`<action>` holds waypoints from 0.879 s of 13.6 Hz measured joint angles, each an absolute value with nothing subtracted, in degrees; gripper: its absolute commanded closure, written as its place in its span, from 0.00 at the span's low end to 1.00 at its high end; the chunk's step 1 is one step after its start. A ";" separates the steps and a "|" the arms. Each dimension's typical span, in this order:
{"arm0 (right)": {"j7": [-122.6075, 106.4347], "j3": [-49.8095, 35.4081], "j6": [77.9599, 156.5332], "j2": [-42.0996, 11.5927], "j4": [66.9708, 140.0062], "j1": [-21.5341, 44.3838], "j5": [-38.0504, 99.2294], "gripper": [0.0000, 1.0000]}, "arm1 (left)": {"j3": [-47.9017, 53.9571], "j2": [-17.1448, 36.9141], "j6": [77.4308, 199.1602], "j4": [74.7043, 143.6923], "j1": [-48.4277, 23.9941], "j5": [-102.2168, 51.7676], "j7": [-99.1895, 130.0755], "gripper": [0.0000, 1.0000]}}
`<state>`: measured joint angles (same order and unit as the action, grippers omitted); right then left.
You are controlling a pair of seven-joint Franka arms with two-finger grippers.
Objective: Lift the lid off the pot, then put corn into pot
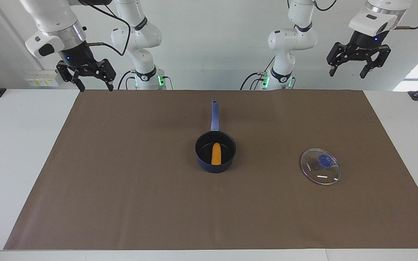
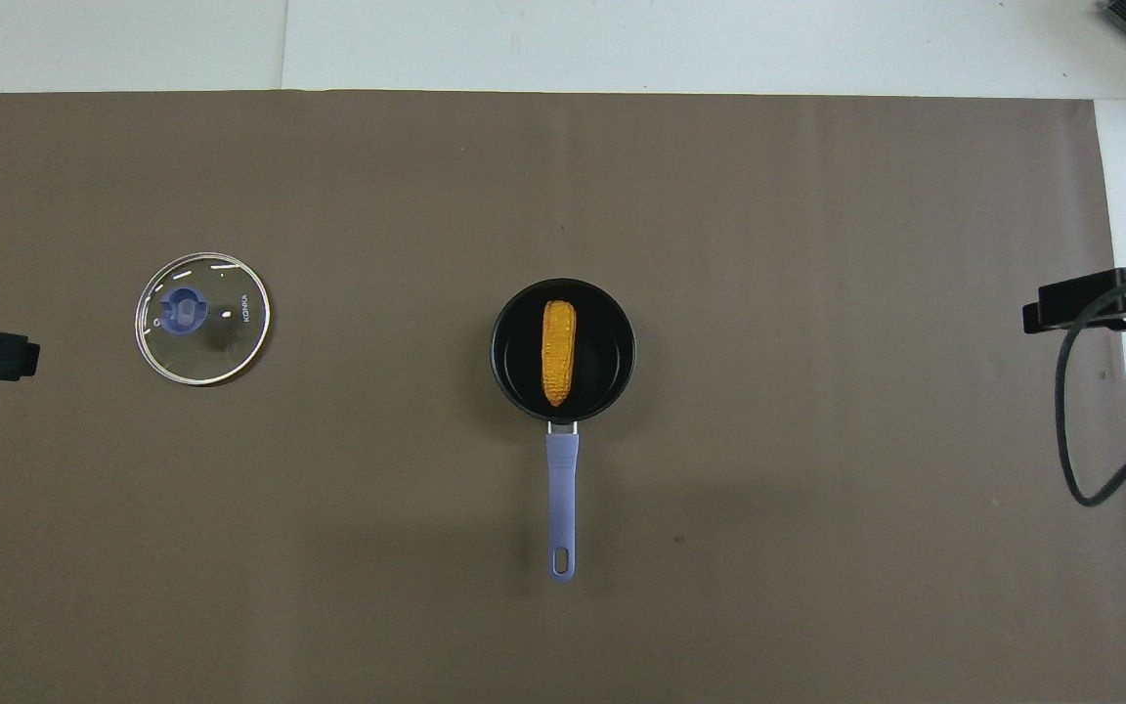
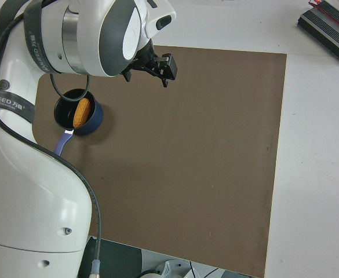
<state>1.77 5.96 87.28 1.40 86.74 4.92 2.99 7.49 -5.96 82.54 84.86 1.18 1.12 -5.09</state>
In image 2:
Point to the glass lid with purple knob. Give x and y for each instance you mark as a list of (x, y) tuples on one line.
[(216, 347)]

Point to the yellow toy corn cob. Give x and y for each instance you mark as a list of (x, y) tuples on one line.
[(559, 352)]

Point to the brown table mat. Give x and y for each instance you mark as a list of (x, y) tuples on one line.
[(328, 538)]

